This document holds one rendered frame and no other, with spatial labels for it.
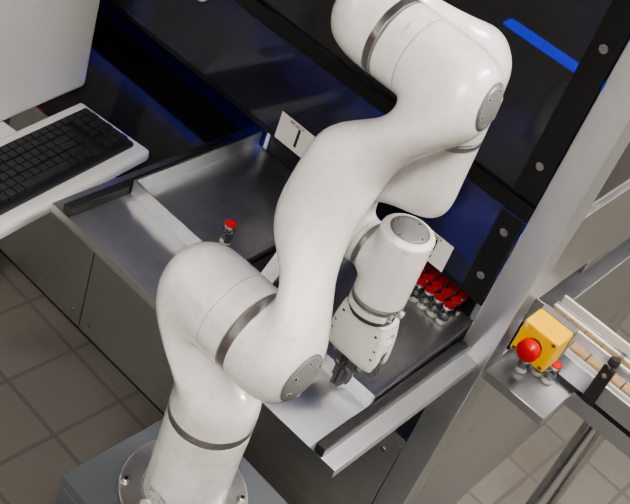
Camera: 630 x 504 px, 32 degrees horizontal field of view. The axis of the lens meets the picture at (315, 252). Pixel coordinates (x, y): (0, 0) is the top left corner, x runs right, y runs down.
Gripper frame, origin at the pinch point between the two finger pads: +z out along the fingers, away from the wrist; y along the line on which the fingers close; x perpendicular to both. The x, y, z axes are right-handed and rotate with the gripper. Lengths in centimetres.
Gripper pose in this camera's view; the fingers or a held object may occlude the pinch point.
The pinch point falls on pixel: (342, 373)
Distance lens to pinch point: 176.5
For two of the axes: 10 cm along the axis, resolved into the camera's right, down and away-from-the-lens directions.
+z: -2.9, 7.2, 6.3
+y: -7.1, -6.0, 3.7
